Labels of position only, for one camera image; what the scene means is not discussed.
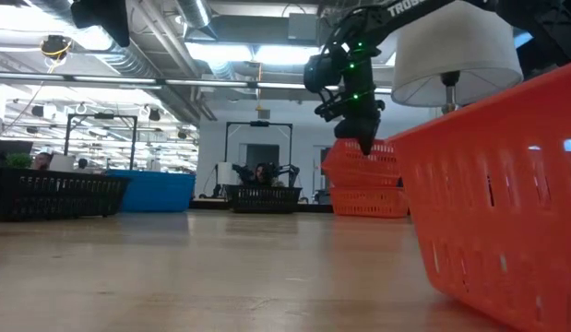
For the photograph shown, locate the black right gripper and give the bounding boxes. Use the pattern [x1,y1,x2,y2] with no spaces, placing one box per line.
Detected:
[315,41,387,157]

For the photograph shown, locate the black plastic basket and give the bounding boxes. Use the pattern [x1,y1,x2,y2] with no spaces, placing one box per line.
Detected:
[224,184,303,215]
[0,166,132,222]

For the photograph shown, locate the background robot arms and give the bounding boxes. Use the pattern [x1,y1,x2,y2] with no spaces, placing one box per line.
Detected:
[232,161,301,187]

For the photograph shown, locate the person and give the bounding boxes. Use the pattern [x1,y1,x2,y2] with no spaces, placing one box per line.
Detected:
[32,151,54,172]
[252,161,278,187]

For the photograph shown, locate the white lamp shade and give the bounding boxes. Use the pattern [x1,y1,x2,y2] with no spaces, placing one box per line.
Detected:
[390,0,525,115]

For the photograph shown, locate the long ceiling light bar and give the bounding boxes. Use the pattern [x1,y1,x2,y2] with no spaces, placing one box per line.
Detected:
[0,71,393,95]

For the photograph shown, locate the blue plastic basket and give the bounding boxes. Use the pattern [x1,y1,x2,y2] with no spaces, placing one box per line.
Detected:
[104,169,197,214]

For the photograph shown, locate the background green plant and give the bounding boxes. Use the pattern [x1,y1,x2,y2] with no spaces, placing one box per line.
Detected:
[5,152,34,170]

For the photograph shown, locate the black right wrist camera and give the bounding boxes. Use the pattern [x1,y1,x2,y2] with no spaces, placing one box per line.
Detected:
[303,48,349,94]

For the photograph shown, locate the black background rig frame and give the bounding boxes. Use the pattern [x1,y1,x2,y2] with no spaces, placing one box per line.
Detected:
[64,113,139,172]
[224,121,294,188]

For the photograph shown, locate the black overhead ceiling camera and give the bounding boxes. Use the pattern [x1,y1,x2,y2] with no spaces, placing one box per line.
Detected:
[39,34,75,62]

